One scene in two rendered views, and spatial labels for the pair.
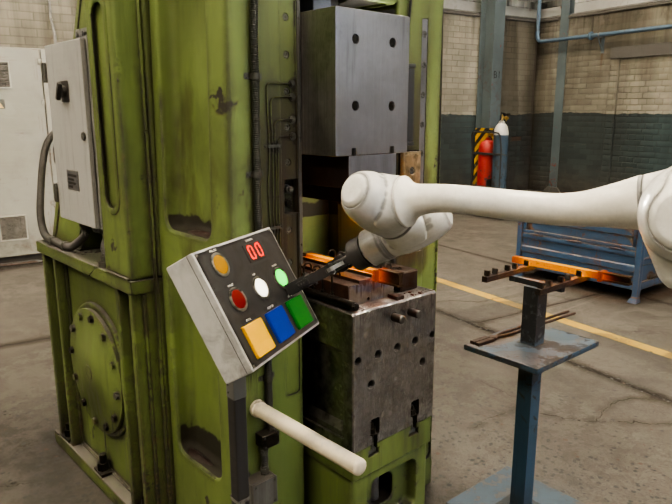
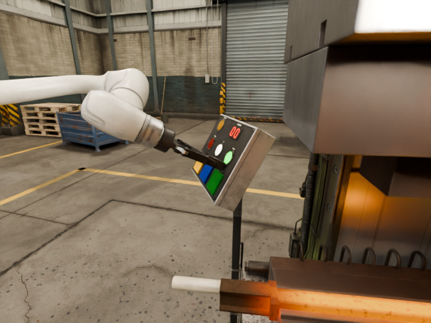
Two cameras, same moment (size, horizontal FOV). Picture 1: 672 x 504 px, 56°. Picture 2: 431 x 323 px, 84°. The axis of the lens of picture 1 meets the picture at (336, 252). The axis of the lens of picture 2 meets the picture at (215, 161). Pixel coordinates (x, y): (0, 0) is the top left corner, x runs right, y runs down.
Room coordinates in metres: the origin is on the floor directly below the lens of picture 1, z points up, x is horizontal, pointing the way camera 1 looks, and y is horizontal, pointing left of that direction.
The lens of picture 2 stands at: (2.05, -0.40, 1.34)
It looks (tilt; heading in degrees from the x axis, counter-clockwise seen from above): 19 degrees down; 139
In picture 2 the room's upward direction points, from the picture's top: straight up
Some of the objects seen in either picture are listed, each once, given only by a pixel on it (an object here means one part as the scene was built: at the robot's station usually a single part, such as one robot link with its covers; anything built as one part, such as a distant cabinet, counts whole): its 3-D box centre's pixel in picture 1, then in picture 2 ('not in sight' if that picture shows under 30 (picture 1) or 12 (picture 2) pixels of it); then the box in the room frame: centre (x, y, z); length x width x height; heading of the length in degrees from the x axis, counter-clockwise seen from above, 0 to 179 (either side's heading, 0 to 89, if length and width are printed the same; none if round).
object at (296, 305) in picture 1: (298, 312); (215, 182); (1.49, 0.09, 1.01); 0.07 x 0.05 x 0.07; 157
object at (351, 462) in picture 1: (305, 435); (231, 288); (1.58, 0.08, 0.62); 0.44 x 0.05 x 0.05; 42
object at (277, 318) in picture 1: (279, 324); (207, 172); (1.39, 0.13, 1.01); 0.07 x 0.05 x 0.07; 157
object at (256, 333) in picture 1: (257, 338); (201, 163); (1.30, 0.17, 1.01); 0.07 x 0.05 x 0.07; 157
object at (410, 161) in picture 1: (410, 176); not in sight; (2.19, -0.26, 1.27); 0.09 x 0.02 x 0.17; 132
